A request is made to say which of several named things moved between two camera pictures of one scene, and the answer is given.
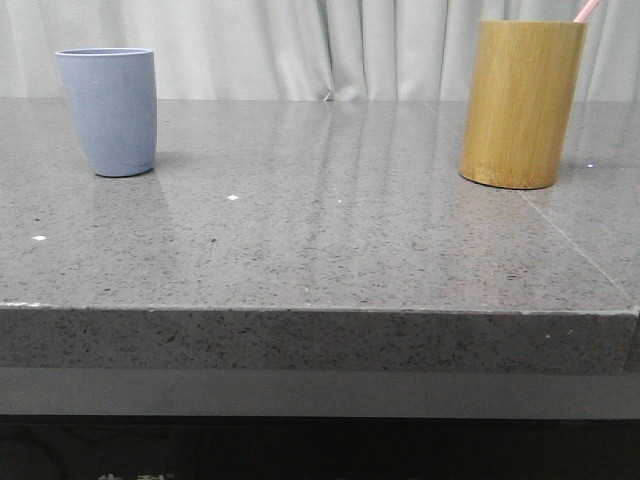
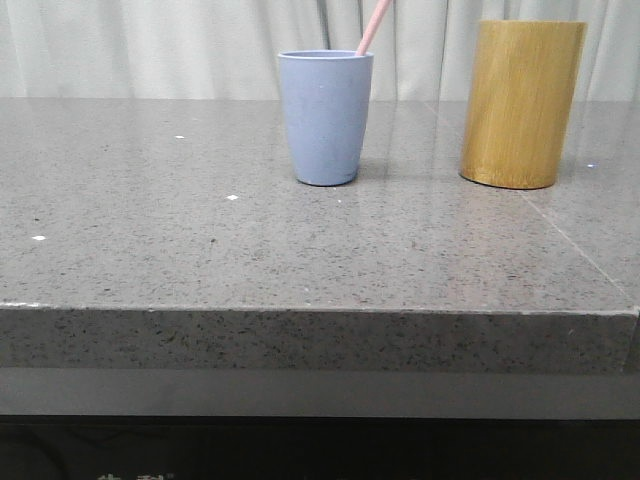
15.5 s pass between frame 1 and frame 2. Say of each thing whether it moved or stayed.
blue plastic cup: moved
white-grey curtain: stayed
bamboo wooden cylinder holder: stayed
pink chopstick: moved
